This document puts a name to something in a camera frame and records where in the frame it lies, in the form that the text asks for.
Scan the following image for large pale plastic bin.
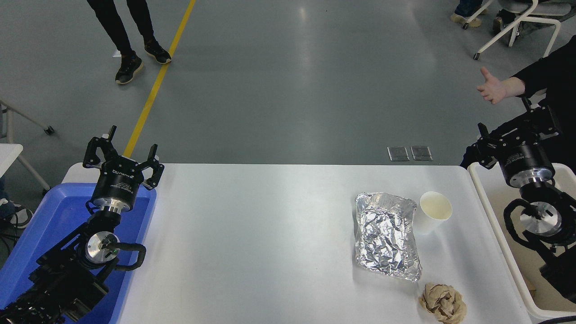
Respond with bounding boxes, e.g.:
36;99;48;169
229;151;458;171
467;161;576;321

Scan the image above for grey wheeled frame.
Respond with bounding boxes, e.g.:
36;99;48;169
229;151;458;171
0;99;55;144

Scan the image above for person's hand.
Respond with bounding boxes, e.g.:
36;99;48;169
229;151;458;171
477;67;511;105

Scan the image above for white wheeled chair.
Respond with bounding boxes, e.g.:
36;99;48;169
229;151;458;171
463;0;576;61

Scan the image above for crumpled foil tray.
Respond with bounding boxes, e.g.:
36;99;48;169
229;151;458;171
355;192;423;283

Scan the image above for blue plastic tray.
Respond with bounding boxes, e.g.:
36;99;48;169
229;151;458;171
0;182;157;324

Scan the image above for white side table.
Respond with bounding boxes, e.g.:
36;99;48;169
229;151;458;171
0;143;51;195

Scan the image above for white paper cup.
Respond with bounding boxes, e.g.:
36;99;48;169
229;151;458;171
413;191;453;235

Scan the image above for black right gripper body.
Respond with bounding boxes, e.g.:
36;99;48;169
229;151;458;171
499;143;554;181

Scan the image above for crumpled tan paper ball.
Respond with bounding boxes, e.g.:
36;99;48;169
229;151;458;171
418;283;467;324

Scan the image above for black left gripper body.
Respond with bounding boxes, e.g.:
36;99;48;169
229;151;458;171
92;157;145;209

